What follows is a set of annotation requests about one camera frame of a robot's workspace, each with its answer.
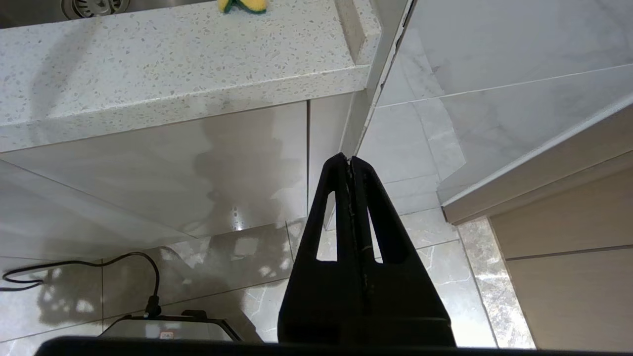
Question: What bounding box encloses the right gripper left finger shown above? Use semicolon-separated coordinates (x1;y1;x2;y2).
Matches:
277;153;366;345

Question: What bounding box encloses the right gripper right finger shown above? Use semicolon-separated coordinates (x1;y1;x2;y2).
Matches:
350;157;456;347

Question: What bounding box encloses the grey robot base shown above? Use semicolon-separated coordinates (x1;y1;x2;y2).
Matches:
98;309;243;343

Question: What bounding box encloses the yellow green sponge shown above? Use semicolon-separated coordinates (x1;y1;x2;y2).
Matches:
216;0;268;14

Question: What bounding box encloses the metal sink drain strainer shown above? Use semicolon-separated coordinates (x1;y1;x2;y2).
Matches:
59;0;130;20

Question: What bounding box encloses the stainless steel sink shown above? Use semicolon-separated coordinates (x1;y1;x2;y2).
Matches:
0;0;219;29

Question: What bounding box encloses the narrow white cabinet panel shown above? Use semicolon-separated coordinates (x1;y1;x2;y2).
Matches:
307;93;367;230

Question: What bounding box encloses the wide white glossy cabinet door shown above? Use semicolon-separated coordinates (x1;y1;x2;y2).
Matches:
0;100;309;261

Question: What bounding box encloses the black floor cable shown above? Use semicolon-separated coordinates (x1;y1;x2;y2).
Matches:
0;251;163;318

